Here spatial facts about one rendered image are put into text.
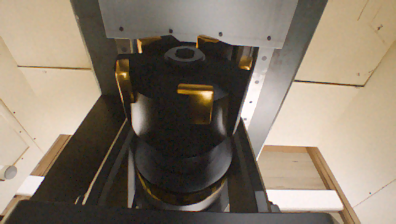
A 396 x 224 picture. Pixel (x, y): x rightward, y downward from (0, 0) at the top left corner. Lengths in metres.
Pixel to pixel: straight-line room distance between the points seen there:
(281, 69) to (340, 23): 0.53
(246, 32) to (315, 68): 0.71
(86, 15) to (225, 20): 0.38
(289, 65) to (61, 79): 1.18
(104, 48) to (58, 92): 0.79
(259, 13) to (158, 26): 0.25
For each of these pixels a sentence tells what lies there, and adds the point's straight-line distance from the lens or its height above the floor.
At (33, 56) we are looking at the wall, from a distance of 1.32.
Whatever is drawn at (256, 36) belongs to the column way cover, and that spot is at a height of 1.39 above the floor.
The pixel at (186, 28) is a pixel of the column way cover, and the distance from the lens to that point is 0.50.
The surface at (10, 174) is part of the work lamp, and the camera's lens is 1.09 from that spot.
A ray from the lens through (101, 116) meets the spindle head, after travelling 0.61.
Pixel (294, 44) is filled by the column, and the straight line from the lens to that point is 0.63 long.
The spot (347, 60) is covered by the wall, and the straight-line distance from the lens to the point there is 1.24.
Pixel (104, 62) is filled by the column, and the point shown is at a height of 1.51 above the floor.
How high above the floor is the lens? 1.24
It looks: 41 degrees up
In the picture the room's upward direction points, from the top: 175 degrees counter-clockwise
